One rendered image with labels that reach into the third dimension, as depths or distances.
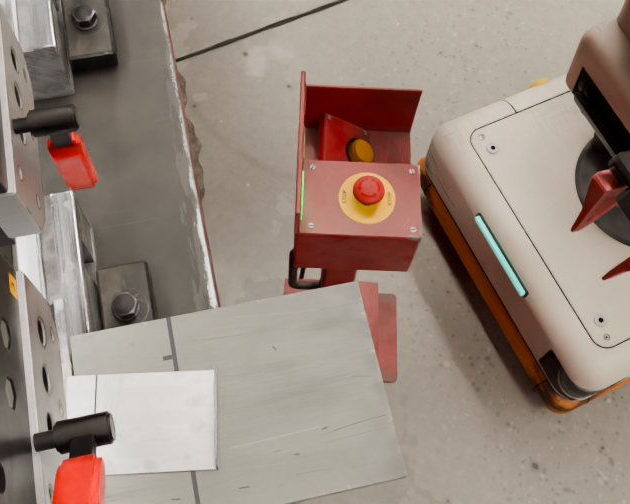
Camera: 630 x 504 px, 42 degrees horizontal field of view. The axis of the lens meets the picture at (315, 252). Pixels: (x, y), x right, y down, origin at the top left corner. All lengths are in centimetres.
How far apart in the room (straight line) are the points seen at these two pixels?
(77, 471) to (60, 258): 41
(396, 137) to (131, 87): 38
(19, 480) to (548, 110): 148
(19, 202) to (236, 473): 30
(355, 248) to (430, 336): 78
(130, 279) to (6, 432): 45
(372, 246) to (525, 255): 62
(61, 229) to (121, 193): 13
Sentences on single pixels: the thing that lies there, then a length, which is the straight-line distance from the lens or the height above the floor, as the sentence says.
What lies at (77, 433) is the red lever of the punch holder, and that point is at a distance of 46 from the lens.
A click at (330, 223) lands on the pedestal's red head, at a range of 101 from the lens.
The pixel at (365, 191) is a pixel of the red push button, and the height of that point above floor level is 81.
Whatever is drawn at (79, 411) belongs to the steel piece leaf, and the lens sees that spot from 73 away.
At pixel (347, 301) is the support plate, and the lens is 74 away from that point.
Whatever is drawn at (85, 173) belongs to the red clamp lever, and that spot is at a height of 118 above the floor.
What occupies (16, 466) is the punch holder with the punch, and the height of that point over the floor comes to 129.
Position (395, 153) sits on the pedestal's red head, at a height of 70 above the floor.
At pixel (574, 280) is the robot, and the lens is 162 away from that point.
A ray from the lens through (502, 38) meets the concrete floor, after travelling 221.
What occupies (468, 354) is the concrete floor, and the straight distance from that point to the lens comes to 181.
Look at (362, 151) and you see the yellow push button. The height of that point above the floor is 73.
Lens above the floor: 170
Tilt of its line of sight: 68 degrees down
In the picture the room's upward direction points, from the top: 7 degrees clockwise
